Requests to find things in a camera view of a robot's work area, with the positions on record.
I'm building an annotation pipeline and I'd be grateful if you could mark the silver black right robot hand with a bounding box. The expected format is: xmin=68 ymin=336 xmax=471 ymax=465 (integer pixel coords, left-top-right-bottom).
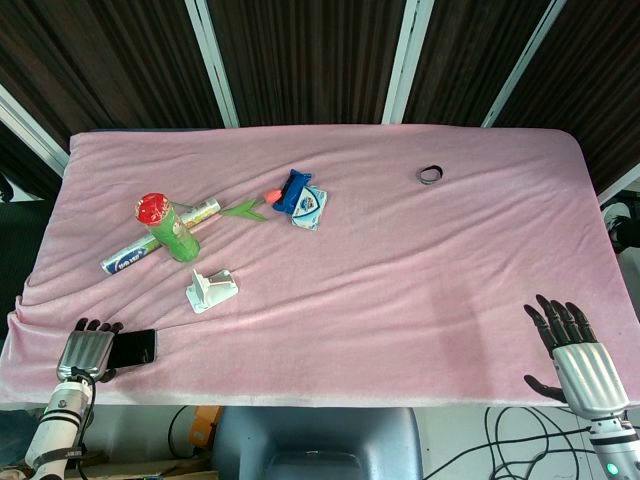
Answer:
xmin=522 ymin=294 xmax=630 ymax=417

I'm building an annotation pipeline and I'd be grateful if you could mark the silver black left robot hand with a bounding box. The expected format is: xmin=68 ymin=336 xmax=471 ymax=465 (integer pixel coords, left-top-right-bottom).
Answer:
xmin=55 ymin=317 xmax=125 ymax=385

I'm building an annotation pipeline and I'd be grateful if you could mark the black smartphone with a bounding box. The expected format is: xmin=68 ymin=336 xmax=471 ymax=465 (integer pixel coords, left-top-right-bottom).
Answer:
xmin=107 ymin=328 xmax=159 ymax=371

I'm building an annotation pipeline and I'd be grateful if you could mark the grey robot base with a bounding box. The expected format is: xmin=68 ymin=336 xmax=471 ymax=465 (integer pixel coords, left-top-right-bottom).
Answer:
xmin=212 ymin=405 xmax=426 ymax=480

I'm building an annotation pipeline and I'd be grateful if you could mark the white plastic holder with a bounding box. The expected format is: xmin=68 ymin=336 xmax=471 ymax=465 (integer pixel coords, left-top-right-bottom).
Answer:
xmin=184 ymin=268 xmax=240 ymax=315

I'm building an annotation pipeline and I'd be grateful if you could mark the black white equipment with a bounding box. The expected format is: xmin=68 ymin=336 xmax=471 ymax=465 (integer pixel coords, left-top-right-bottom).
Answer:
xmin=599 ymin=197 xmax=640 ymax=321

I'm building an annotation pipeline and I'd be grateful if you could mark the orange object under table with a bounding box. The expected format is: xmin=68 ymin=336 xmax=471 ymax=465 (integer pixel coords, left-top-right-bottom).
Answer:
xmin=192 ymin=405 xmax=222 ymax=444

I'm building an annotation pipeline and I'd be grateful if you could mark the green chip can red lid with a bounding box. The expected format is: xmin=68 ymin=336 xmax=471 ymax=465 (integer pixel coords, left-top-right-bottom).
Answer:
xmin=133 ymin=192 xmax=202 ymax=265

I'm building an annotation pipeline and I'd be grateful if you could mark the artificial orange tulip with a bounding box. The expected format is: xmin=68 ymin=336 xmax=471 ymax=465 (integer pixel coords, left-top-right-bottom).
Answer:
xmin=218 ymin=186 xmax=284 ymax=225

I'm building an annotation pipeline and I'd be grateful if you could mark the pink fleece table cloth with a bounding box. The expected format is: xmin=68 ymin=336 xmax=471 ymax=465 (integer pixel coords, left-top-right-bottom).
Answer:
xmin=0 ymin=125 xmax=640 ymax=409

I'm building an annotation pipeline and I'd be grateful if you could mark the blue snack packet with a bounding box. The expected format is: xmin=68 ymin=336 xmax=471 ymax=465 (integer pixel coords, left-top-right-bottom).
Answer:
xmin=272 ymin=168 xmax=315 ymax=214

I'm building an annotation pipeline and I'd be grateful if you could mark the small white blue box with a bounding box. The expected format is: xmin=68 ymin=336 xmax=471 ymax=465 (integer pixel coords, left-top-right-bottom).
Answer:
xmin=291 ymin=182 xmax=331 ymax=232

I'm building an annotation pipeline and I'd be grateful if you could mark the dark ribbed partition panel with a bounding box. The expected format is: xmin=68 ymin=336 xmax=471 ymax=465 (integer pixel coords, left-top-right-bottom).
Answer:
xmin=0 ymin=0 xmax=225 ymax=151
xmin=207 ymin=0 xmax=409 ymax=129
xmin=494 ymin=0 xmax=640 ymax=194
xmin=403 ymin=0 xmax=554 ymax=126

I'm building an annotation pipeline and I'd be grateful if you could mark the black cable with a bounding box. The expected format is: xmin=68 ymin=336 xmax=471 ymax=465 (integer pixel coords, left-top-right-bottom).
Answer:
xmin=485 ymin=405 xmax=596 ymax=480
xmin=167 ymin=405 xmax=196 ymax=459

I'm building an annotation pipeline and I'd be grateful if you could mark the white partition frame post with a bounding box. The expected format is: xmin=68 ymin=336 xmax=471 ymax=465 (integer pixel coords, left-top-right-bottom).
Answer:
xmin=184 ymin=0 xmax=240 ymax=129
xmin=382 ymin=0 xmax=435 ymax=126
xmin=480 ymin=0 xmax=569 ymax=129
xmin=0 ymin=84 xmax=70 ymax=176
xmin=597 ymin=162 xmax=640 ymax=206

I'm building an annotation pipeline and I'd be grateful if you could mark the black ring band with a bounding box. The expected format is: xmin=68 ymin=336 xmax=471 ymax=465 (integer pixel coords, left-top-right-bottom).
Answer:
xmin=414 ymin=163 xmax=445 ymax=187

